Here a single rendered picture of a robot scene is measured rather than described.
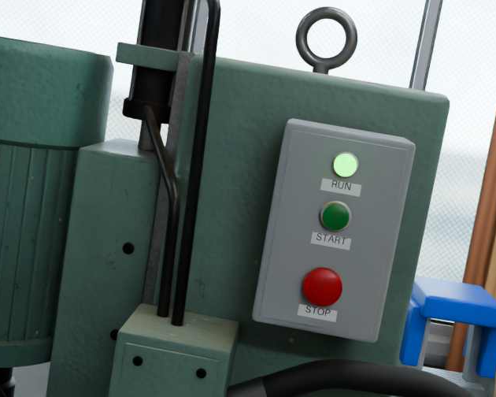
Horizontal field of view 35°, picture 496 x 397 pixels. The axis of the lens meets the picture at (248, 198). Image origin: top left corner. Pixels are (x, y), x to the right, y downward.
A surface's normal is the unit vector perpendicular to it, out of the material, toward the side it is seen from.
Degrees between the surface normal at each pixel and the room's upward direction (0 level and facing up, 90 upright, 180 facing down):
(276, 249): 90
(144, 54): 90
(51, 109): 90
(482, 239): 87
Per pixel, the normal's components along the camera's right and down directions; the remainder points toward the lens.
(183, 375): -0.08, 0.15
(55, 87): 0.58, 0.22
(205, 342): 0.16, -0.98
